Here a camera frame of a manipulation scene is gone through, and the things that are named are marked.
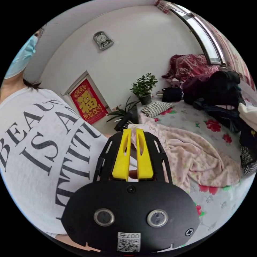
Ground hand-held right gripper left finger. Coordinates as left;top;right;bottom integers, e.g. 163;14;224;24
112;128;132;182

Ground black bag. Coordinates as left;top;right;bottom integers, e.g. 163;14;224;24
161;87;183;103

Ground grey wall clock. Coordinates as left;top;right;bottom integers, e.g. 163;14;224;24
93;31;114;51

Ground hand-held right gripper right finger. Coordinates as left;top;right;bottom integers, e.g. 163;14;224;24
135;128;154;180

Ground potted green bushy plant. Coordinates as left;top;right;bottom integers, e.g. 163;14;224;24
130;72;158;106

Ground striped pillow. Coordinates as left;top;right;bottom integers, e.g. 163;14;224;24
140;101;175;118

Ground pile of clothes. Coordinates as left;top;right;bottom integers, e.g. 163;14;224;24
180;70;257;175

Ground dark red patterned quilt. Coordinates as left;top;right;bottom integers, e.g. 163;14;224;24
161;54;220;82

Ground red patterned curtain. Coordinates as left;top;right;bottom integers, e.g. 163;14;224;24
154;0;257;92

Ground potted long-leaved plant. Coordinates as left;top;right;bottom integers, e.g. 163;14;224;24
106;96;141;123

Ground person's body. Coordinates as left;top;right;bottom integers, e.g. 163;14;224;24
0;24;139;241

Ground white cupboard door red poster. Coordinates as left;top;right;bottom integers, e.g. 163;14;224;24
62;70;112;125

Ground bed with floral sheet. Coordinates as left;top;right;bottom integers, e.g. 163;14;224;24
136;79;257;248

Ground person's right forearm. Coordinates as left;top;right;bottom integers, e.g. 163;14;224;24
55;233;102;253

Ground window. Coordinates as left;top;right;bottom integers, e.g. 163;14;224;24
170;5;228;65

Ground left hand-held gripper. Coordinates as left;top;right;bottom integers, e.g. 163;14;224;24
114;111;139;132

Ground pink skirt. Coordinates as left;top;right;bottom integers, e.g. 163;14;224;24
127;116;241;194

